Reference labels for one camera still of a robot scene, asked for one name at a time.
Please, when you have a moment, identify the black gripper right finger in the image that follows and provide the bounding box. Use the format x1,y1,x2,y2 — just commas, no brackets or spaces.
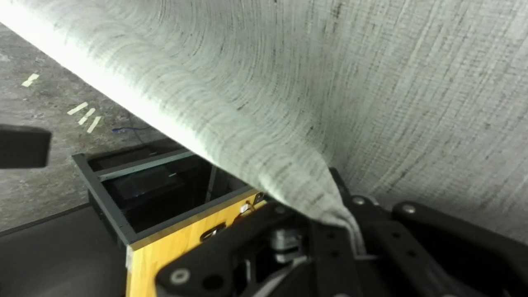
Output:
328,168,528,297

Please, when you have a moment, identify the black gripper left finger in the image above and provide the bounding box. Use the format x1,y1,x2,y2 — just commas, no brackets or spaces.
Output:
155,206,366,297

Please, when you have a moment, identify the grey fabric curtain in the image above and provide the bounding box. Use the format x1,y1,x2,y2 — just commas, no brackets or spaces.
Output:
0,0,528,261

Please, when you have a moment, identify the open wooden shelf cabinet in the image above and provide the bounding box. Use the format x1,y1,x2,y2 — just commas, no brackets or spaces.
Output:
72,137,270,297

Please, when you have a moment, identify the white floor tape strip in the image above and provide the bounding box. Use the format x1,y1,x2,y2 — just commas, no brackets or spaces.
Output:
65,100,90,117
19,71,41,89
77,107,97,125
85,114,102,135

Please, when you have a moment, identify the black box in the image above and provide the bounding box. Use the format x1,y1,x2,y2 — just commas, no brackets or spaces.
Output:
0,124,52,170

